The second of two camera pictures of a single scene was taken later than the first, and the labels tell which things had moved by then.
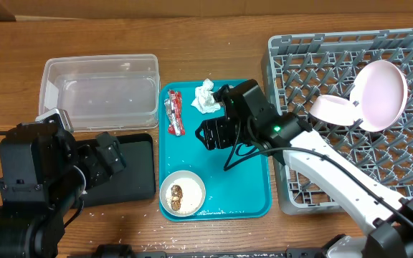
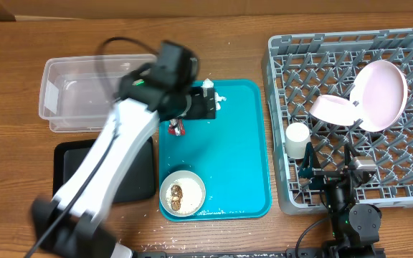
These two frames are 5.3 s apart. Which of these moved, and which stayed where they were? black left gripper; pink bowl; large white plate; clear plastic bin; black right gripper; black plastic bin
Moved: black left gripper; black right gripper
Stayed: black plastic bin; pink bowl; clear plastic bin; large white plate
